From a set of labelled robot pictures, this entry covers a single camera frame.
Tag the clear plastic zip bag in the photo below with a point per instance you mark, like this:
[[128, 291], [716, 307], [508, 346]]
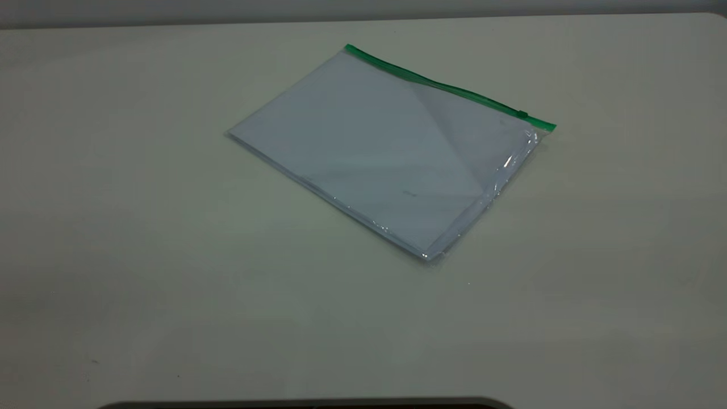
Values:
[[369, 142]]

